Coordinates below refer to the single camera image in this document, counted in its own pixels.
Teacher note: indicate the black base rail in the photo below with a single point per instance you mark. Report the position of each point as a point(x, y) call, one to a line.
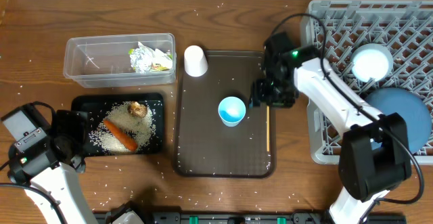
point(131, 213)

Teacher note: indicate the pile of white rice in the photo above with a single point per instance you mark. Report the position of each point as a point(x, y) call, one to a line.
point(140, 129)

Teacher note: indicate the white plastic cup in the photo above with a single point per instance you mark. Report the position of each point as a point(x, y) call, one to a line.
point(195, 61)

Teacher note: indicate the grey dishwasher rack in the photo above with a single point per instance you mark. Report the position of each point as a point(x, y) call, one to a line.
point(403, 27)

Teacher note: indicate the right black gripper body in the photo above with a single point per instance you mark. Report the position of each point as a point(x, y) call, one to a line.
point(283, 94)

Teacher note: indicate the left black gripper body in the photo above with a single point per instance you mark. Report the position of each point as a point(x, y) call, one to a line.
point(74, 132)

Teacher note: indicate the clear plastic bin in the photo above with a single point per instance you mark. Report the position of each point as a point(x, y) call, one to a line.
point(104, 61)

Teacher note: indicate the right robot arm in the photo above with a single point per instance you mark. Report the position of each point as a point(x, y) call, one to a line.
point(375, 156)

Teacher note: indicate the orange carrot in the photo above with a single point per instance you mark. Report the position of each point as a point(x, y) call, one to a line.
point(127, 141)

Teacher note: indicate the light blue plastic cup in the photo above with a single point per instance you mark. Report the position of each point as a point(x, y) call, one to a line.
point(232, 111)

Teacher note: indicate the dried brown mushroom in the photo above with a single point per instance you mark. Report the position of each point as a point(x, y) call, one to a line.
point(136, 109)

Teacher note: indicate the wooden chopstick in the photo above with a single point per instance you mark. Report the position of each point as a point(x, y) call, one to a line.
point(268, 129)

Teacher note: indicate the black waste tray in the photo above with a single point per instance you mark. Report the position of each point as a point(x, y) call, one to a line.
point(97, 105)

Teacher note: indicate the dark brown serving tray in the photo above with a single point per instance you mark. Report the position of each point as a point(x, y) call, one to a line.
point(205, 147)

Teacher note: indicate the foil snack wrapper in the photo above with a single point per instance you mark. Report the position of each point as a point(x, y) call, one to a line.
point(140, 62)

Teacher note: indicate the dark blue plate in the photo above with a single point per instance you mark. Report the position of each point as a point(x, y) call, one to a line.
point(410, 108)

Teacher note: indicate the light blue bowl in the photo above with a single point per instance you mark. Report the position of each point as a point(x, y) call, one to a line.
point(371, 62)

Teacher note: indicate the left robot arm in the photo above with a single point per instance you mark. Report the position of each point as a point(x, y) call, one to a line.
point(46, 159)

